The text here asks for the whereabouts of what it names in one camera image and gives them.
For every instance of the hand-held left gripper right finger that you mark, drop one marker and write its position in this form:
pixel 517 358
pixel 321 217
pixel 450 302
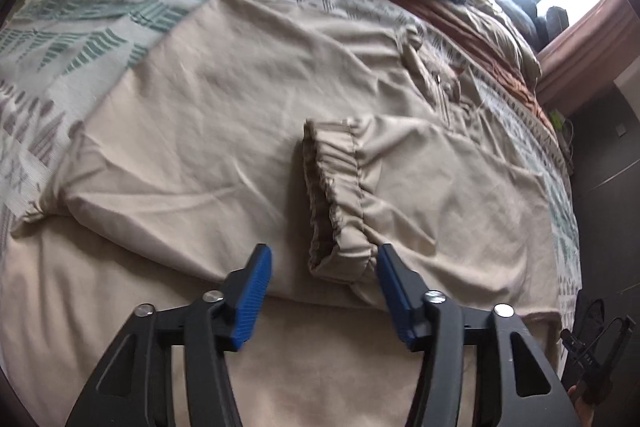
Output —
pixel 395 302

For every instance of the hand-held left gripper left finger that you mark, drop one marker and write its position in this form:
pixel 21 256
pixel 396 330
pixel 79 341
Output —
pixel 252 297

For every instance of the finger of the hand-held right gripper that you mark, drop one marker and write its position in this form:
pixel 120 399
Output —
pixel 577 347
pixel 607 367

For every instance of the beige zip jacket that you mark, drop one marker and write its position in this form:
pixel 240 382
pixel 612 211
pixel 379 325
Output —
pixel 200 132

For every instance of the person's right hand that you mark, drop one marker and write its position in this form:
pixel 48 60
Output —
pixel 580 409

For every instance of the small green item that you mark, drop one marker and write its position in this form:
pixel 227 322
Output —
pixel 555 115

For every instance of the white nightstand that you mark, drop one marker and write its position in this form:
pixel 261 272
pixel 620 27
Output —
pixel 630 89

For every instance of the pink curtain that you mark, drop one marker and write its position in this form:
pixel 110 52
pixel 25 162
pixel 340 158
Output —
pixel 575 67

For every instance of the beige duvet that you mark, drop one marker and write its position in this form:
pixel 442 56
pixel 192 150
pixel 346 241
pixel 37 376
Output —
pixel 505 37

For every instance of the orange quilted sheet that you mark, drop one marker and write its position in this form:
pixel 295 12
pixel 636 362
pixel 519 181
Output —
pixel 440 14

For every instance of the dark pillows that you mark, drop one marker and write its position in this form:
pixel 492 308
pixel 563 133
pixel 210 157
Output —
pixel 530 17

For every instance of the patterned bed blanket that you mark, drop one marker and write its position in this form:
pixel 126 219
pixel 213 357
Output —
pixel 75 32

